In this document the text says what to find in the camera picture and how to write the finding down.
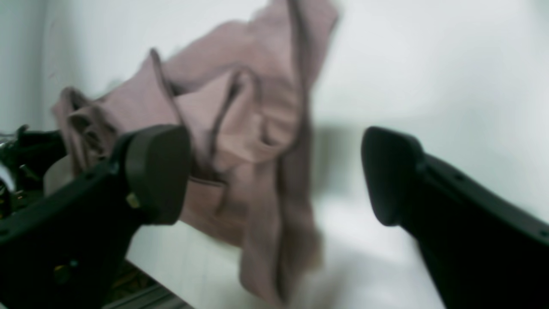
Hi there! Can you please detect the mauve brown T-shirt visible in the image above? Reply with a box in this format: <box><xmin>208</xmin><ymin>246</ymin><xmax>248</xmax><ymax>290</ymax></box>
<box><xmin>52</xmin><ymin>0</ymin><xmax>338</xmax><ymax>308</ymax></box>

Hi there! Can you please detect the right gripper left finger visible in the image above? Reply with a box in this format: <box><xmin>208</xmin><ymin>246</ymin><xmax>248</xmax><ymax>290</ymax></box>
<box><xmin>0</xmin><ymin>125</ymin><xmax>191</xmax><ymax>309</ymax></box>

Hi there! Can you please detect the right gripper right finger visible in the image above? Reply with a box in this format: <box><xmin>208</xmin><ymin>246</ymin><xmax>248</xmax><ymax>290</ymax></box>
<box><xmin>361</xmin><ymin>127</ymin><xmax>549</xmax><ymax>309</ymax></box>

